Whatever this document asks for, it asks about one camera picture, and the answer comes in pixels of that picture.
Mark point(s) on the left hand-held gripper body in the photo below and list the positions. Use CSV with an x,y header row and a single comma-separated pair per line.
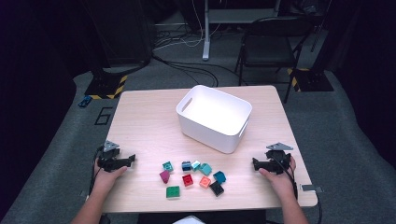
x,y
109,157

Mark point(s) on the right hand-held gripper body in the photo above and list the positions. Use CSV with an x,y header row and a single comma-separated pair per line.
x,y
275,160

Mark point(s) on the magenta building block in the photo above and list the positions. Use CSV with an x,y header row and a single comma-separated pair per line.
x,y
164,176

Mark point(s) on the black building block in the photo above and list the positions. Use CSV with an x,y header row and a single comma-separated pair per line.
x,y
216,188

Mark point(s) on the light teal building block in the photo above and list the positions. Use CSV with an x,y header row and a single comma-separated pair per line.
x,y
195,165
205,169

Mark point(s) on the green building block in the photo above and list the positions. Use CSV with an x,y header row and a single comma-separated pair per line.
x,y
172,192

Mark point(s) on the orange building block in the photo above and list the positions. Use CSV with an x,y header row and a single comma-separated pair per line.
x,y
205,182

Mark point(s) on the dark blue building block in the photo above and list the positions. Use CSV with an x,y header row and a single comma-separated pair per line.
x,y
186,166

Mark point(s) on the red building block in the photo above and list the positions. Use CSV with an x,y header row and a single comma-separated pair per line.
x,y
187,180

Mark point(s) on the white plastic storage bin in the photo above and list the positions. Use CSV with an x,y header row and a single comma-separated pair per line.
x,y
214,112

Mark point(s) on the person's left hand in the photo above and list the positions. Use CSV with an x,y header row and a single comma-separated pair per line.
x,y
106,180

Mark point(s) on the person's right hand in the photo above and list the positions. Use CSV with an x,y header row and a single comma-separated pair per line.
x,y
281,183

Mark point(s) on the grey clip on table edge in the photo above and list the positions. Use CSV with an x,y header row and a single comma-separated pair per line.
x,y
311,188

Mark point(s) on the small blue floor object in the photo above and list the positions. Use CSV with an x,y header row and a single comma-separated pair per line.
x,y
84,101

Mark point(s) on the black striped stand base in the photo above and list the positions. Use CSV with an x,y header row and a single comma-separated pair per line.
x,y
311,81
102,85

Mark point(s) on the black folding chair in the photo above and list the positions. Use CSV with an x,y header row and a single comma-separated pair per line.
x,y
267,49

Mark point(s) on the black equipment case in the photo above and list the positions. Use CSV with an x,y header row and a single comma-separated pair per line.
x,y
124,31

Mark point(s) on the grey standing desk frame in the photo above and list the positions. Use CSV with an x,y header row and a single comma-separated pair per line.
x,y
206,31

